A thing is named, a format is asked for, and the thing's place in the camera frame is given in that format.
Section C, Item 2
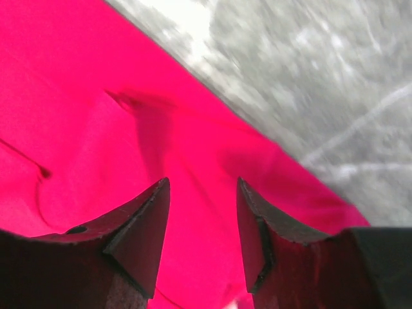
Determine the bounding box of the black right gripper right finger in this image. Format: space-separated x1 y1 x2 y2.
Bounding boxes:
236 179 411 309

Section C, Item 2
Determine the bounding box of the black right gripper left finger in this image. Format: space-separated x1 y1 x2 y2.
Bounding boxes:
1 178 170 308

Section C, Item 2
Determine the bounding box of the red t shirt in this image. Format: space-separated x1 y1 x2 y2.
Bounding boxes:
1 1 368 308

